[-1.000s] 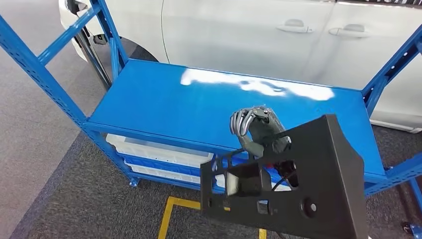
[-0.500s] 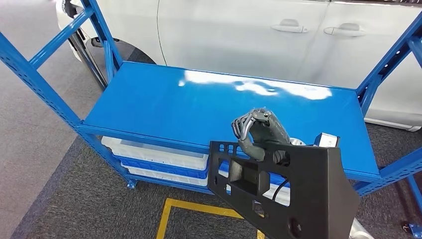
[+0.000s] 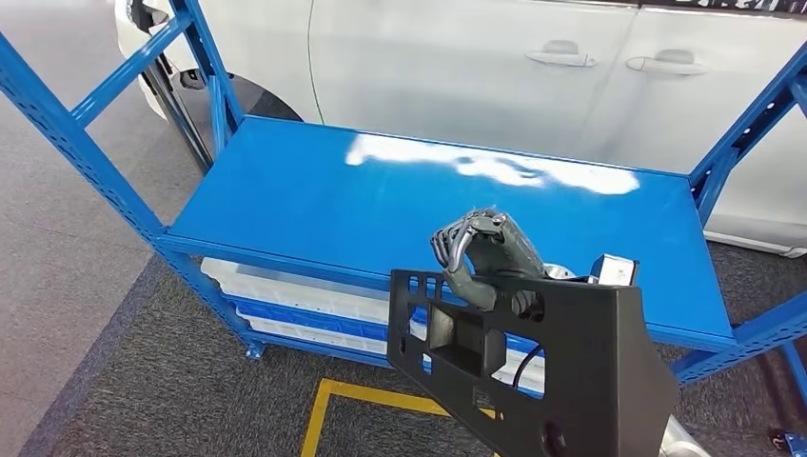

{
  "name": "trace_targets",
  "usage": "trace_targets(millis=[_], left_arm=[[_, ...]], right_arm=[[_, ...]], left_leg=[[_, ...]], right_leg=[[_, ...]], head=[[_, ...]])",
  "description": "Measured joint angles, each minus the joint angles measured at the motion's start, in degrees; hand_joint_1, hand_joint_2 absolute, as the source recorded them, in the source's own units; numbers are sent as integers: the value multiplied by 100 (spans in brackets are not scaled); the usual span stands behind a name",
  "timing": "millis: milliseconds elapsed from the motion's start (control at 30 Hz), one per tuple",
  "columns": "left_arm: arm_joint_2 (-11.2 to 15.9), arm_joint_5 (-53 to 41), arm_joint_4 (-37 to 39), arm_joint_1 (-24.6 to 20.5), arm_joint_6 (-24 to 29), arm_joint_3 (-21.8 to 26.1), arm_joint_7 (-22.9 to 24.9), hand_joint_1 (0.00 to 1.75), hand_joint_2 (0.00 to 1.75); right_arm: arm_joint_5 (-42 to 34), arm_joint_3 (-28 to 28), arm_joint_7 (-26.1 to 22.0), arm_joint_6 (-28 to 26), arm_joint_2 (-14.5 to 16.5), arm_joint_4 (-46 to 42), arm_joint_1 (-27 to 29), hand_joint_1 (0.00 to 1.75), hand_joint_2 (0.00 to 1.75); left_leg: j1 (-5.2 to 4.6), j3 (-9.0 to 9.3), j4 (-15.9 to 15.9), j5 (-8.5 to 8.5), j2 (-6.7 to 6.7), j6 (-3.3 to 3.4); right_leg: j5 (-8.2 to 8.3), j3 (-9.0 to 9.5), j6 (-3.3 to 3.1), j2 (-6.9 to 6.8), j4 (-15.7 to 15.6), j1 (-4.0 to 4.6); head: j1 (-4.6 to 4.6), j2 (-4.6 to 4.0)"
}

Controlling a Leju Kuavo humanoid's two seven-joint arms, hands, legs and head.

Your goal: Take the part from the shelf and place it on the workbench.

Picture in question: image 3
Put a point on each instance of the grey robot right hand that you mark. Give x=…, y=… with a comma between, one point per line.
x=498, y=252

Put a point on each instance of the black plastic panel part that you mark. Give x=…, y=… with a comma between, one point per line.
x=599, y=353

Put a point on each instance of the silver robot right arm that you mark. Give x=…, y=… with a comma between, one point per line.
x=681, y=445

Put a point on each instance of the blue metal shelf rack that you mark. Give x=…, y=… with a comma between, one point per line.
x=315, y=189

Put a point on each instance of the white car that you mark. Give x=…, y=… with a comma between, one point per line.
x=441, y=63

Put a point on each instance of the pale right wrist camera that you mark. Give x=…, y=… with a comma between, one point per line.
x=615, y=271

